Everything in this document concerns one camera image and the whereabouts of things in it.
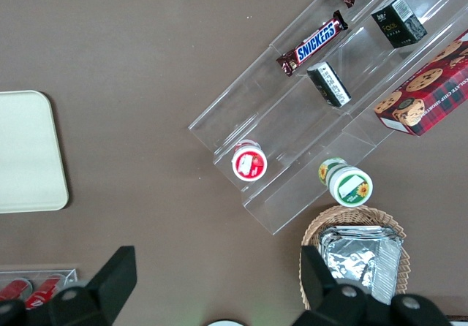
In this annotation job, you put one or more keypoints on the red-lidded yoghurt cup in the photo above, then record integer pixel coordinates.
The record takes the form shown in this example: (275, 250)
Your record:
(248, 163)

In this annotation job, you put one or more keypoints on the light tan wicker basket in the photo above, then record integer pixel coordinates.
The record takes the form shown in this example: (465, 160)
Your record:
(351, 214)

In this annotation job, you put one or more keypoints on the cream rectangular tray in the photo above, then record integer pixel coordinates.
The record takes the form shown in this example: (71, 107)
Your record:
(29, 150)

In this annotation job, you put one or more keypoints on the aluminium foil tray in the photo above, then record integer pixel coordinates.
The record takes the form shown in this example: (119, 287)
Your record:
(362, 260)

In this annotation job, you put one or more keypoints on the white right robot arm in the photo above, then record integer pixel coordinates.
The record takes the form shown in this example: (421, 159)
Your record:
(226, 323)

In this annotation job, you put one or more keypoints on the green-lidded sunflower cup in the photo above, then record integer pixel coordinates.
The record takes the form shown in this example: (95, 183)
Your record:
(351, 187)

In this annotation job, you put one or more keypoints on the small black carton box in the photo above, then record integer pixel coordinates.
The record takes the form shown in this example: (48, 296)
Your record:
(329, 85)
(398, 22)

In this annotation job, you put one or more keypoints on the red tartan cookie box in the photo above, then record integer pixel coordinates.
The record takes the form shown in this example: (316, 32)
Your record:
(431, 92)

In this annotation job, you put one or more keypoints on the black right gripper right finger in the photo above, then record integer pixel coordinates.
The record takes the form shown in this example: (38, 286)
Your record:
(336, 304)

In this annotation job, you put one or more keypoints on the clear acrylic bottle rack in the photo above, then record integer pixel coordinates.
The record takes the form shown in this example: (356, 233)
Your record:
(71, 275)

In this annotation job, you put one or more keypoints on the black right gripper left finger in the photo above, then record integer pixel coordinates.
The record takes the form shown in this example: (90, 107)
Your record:
(95, 296)

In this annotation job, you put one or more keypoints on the clear acrylic stepped shelf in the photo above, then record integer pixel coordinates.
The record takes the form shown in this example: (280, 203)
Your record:
(256, 95)

